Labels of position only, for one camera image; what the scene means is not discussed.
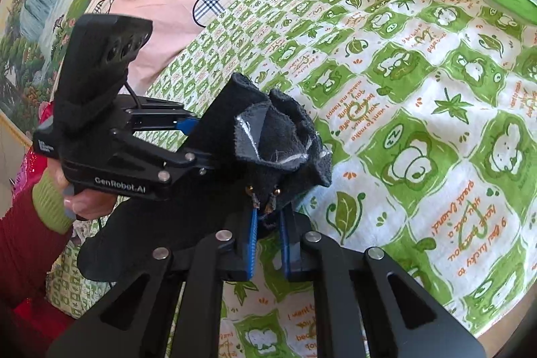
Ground red sequined cloth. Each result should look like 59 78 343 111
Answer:
7 101 81 342

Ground left hand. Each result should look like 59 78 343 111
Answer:
47 158 117 220

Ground red sleeve left forearm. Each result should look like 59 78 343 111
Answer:
1 171 73 308

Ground black pants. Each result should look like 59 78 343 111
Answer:
78 73 332 282

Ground green checkered cartoon bedsheet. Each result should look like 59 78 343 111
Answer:
45 0 537 358

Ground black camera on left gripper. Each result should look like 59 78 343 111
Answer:
53 14 153 130

